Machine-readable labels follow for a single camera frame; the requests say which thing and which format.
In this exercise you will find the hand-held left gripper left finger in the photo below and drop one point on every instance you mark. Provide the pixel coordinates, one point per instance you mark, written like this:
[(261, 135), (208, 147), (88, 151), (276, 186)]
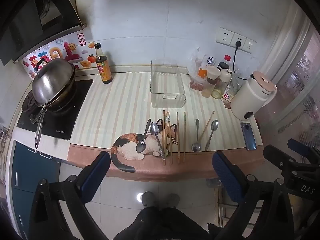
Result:
[(96, 177)]

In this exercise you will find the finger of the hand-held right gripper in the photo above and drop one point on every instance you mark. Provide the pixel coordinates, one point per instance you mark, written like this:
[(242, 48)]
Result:
[(297, 145), (277, 156)]

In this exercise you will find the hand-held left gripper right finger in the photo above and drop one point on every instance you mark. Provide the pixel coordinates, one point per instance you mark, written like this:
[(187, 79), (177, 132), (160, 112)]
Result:
[(226, 178)]

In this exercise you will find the metal spoon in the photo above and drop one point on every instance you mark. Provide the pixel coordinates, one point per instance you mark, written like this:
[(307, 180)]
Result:
[(154, 128), (196, 147), (214, 125), (141, 147)]

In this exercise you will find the set of wooden chopsticks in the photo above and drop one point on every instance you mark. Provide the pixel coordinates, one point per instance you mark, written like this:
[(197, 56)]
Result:
[(178, 140)]

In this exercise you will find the clear plastic container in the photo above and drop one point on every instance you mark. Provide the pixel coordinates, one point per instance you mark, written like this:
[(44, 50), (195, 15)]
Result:
[(167, 103)]

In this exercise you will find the blue smartphone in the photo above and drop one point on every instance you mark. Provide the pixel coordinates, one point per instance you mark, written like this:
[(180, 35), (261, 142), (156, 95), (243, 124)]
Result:
[(248, 136)]

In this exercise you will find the cat-shaped mat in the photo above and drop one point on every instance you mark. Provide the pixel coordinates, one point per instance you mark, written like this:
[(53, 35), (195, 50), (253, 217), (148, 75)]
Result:
[(127, 142)]

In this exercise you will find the grey shoe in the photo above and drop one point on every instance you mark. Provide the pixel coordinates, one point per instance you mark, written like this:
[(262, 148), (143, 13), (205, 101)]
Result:
[(172, 200), (148, 198)]

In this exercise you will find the frosted glass door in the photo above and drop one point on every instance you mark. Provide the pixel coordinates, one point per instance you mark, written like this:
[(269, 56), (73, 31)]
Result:
[(297, 85)]

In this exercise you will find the white electric kettle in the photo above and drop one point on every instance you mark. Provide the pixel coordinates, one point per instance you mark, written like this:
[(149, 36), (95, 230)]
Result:
[(250, 97)]

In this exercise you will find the blue kitchen cabinet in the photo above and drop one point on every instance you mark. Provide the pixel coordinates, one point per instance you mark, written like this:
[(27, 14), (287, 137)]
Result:
[(27, 170)]

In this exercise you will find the black gas stove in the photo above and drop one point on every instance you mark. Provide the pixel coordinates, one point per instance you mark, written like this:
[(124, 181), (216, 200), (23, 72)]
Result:
[(77, 105)]

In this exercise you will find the striped table mat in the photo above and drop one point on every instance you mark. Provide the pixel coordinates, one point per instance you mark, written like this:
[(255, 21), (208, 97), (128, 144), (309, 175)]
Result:
[(120, 105)]

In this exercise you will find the small red white packet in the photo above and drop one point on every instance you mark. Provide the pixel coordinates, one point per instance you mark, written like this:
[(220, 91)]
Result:
[(228, 97)]

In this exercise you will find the person's dark pants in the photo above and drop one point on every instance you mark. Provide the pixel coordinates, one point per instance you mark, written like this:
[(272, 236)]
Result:
[(162, 226)]

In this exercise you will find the glass oil dispenser bottle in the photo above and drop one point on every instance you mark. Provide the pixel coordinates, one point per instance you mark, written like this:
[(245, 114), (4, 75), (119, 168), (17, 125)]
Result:
[(220, 87)]

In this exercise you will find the white lid seasoning jar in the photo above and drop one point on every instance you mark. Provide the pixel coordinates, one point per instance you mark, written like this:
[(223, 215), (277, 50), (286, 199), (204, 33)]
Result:
[(212, 73)]

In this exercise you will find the steel wok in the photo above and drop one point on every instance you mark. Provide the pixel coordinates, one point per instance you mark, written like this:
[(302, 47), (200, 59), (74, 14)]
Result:
[(53, 80)]

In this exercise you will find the soy sauce bottle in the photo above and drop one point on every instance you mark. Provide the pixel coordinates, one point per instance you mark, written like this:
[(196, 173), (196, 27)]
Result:
[(103, 70)]

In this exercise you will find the red cap dark bottle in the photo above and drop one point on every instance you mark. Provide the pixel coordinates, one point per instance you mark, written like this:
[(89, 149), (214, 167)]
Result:
[(226, 58)]

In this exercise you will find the clear plastic bag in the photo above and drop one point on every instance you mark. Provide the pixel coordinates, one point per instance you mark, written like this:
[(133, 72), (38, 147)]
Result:
[(195, 65)]

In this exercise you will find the black range hood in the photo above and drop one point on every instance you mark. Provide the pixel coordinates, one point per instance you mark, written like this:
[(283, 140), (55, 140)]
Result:
[(25, 17)]

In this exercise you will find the white wall power outlet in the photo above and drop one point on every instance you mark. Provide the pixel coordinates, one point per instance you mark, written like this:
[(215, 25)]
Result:
[(224, 36), (249, 45), (241, 40)]

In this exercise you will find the colourful wall sticker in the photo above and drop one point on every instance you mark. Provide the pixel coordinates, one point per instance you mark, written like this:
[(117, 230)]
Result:
[(75, 55)]

